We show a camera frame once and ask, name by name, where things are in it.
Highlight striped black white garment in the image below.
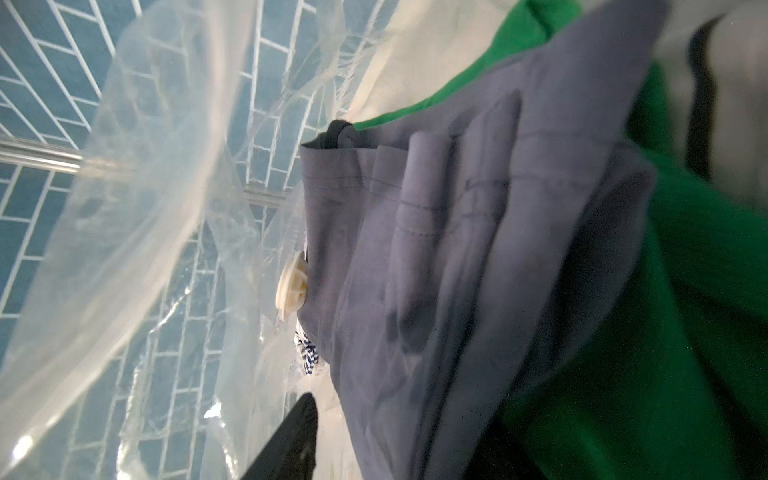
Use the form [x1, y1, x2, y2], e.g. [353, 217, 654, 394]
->
[655, 1, 767, 213]

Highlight grey blue garment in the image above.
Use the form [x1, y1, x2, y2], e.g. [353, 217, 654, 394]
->
[299, 1, 669, 479]

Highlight clear vacuum bag with valve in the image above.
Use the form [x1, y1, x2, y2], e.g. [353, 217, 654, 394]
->
[1, 1, 512, 479]

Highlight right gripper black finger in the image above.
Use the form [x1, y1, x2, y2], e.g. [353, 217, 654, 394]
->
[241, 393, 318, 480]

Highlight bright green garment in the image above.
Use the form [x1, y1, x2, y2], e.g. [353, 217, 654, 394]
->
[375, 1, 767, 479]

